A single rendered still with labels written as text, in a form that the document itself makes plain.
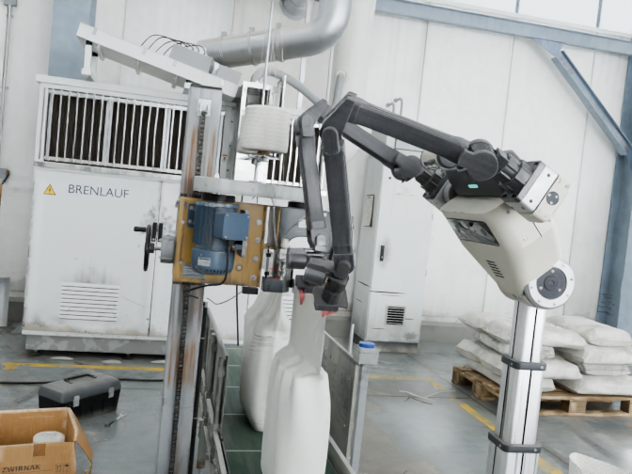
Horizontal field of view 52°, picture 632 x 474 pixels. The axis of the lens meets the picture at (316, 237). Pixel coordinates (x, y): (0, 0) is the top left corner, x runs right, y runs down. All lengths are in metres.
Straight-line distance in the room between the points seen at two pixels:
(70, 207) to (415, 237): 3.13
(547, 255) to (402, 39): 5.27
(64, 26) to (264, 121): 4.10
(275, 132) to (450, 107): 5.00
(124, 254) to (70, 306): 0.56
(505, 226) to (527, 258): 0.12
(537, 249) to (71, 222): 3.92
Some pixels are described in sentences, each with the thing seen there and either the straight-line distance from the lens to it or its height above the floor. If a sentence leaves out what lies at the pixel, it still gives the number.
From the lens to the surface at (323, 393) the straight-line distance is 2.11.
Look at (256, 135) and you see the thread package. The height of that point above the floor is 1.57.
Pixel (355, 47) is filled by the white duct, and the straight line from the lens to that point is 5.82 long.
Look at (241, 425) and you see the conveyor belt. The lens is 2.94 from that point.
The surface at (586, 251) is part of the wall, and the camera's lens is 8.00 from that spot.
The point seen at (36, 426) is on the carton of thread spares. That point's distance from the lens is 3.53.
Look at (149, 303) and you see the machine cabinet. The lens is 5.23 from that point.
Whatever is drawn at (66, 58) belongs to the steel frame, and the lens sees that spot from 6.16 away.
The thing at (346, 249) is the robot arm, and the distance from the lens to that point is 1.78.
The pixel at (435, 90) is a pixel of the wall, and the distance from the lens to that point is 7.11.
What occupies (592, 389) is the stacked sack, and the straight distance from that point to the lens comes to 5.32.
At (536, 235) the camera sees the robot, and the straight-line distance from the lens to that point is 1.90.
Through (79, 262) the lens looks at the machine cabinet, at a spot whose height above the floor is 0.74.
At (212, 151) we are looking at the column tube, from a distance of 2.50.
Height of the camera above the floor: 1.37
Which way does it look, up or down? 3 degrees down
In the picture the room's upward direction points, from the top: 6 degrees clockwise
